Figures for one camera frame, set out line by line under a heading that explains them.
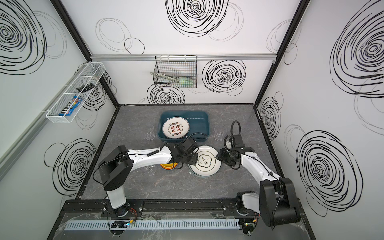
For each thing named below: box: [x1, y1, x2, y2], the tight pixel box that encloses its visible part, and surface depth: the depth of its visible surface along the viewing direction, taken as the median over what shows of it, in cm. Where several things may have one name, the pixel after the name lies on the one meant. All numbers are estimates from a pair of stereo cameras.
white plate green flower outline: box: [188, 145, 222, 178], surface depth 88 cm
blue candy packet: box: [58, 96, 83, 116], surface depth 72 cm
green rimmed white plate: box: [192, 172, 218, 179], surface depth 84 cm
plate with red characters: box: [162, 116, 190, 139], surface depth 107 cm
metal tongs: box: [149, 72, 180, 83], surface depth 88 cm
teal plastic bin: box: [157, 110, 210, 142], surface depth 108 cm
